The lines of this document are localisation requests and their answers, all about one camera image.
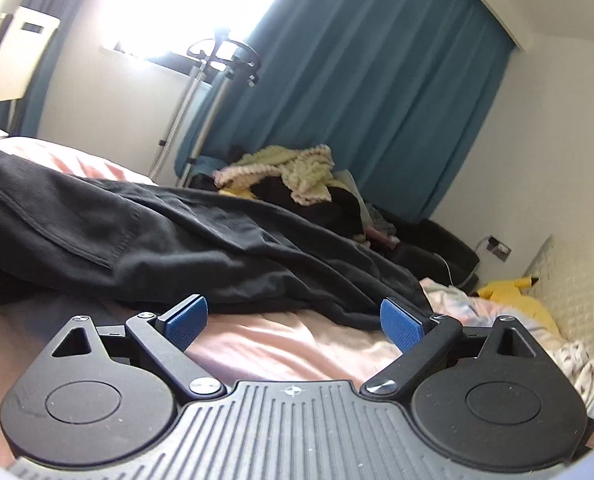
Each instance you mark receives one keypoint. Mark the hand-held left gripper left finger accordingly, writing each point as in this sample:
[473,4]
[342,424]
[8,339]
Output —
[189,320]

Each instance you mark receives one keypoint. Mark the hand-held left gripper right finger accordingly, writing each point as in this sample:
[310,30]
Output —
[399,327]

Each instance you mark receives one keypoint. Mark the black pants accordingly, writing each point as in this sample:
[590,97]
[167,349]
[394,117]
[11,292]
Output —
[127,230]

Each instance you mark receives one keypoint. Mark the black clothes pile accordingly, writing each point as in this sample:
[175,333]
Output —
[274,188]

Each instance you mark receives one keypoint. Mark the black bag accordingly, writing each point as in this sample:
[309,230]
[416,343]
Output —
[442,250]

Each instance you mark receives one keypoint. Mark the pink bed sheet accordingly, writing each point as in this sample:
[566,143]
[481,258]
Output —
[277,340]

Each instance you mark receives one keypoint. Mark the yellow plush toy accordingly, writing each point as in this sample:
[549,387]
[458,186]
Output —
[502,292]

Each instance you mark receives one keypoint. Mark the yellow cloth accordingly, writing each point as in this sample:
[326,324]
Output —
[239,193]

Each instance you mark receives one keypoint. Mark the quilted cream headboard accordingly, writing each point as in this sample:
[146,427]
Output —
[577,300]

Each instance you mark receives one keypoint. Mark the garment steamer stand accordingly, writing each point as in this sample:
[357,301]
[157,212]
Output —
[220,105]

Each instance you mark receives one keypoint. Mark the teal curtain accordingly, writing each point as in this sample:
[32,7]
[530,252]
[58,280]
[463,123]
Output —
[377,85]

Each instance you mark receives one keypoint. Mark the white chair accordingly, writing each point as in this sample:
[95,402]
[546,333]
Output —
[17,60]

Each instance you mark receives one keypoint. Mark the wall socket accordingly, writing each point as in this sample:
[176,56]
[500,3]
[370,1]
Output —
[501,250]

